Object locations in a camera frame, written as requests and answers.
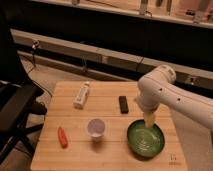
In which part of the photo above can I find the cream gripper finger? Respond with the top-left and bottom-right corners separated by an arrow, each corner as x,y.
143,113 -> 155,128

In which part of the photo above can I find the white paper cup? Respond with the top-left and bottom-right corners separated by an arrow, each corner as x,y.
87,118 -> 106,142

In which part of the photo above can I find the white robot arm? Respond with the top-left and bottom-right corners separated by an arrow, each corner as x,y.
135,65 -> 213,131

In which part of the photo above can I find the black rectangular block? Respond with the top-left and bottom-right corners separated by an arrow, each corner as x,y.
119,96 -> 129,114

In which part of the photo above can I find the green bowl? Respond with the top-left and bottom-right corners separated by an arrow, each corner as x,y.
127,119 -> 165,158

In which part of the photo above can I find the white plastic bottle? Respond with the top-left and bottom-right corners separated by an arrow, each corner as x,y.
73,81 -> 90,109

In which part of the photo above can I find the black office chair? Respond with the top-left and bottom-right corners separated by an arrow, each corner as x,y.
0,84 -> 47,164

